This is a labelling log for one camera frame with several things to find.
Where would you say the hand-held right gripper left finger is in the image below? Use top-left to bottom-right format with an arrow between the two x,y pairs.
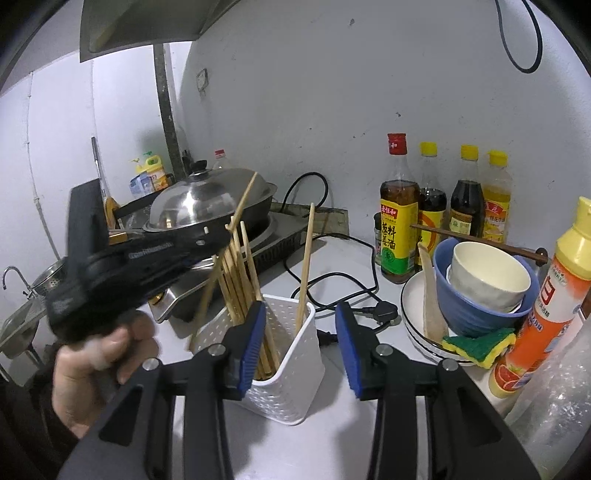
58,300 -> 269,480

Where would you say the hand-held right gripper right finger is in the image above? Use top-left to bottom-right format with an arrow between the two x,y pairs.
335,302 -> 541,480

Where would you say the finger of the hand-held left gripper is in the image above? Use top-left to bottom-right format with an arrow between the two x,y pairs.
180,224 -> 234,272

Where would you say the bundle of wooden chopsticks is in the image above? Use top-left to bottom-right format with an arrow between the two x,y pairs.
187,172 -> 258,352

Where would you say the white plastic utensil basket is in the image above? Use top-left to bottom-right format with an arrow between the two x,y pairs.
189,295 -> 319,426

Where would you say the plain wooden chopstick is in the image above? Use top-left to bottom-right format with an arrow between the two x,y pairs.
295,202 -> 316,319

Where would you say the person's left forearm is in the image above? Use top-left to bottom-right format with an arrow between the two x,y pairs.
0,364 -> 86,480

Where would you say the person's left hand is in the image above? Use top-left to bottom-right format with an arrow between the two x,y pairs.
52,311 -> 160,439

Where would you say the steel colander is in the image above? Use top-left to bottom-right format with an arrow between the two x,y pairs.
31,258 -> 68,296

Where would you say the steel wok lid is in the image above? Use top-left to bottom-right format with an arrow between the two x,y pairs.
143,159 -> 273,232

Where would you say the wooden board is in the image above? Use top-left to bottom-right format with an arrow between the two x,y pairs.
105,196 -> 122,232

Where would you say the silver induction cooker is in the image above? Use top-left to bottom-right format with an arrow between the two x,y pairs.
150,200 -> 324,324

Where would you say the steel faucet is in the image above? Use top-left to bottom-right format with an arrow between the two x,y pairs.
2,265 -> 34,298

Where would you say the steel sink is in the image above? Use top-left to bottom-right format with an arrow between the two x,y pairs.
0,295 -> 47,360

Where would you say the yellow detergent bottle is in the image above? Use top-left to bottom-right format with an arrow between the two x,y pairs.
143,151 -> 168,192

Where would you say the blue white carton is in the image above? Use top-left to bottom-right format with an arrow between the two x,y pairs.
129,173 -> 153,197

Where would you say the beige rice paddle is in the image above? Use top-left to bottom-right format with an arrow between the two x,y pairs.
417,244 -> 451,344

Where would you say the small spice jar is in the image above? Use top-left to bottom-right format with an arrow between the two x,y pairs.
373,212 -> 384,266

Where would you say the hanging metal rod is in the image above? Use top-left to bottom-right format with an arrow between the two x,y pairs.
91,136 -> 112,204

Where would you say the blue bowl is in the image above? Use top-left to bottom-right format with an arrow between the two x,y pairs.
433,236 -> 540,337

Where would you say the red cap cooking wine bottle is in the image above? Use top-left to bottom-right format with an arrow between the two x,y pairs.
379,133 -> 422,284

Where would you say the yellow green sponge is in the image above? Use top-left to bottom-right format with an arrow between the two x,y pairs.
442,328 -> 517,370

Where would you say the dark vertical pipe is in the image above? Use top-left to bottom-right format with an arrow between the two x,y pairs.
152,41 -> 185,178

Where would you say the white bowl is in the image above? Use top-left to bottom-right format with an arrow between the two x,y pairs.
447,241 -> 533,313

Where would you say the yellow cap vinegar bottle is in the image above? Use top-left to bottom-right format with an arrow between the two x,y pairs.
417,142 -> 448,259

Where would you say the dark brown chopstick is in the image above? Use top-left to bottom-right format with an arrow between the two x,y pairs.
410,224 -> 549,266

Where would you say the yellow cap soy sauce bottle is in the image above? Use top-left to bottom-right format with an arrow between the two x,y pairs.
449,144 -> 485,238

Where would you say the orange dish soap bottle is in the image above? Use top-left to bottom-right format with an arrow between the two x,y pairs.
488,196 -> 591,400

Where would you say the yellow cap yellow label bottle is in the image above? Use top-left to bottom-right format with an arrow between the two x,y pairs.
480,150 -> 513,245

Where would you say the clear plastic bag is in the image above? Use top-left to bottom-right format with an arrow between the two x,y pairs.
503,300 -> 591,480

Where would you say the grey range hood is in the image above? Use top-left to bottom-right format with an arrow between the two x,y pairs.
78,0 -> 241,63

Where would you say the black cooker power cable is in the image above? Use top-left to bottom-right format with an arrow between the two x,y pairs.
279,172 -> 400,347

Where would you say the black wok wooden handle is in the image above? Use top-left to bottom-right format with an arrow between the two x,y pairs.
108,182 -> 279,243

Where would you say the black wire rack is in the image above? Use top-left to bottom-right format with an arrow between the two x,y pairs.
111,173 -> 176,217

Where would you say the black hanging power cable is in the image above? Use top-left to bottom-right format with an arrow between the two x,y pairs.
494,0 -> 543,73

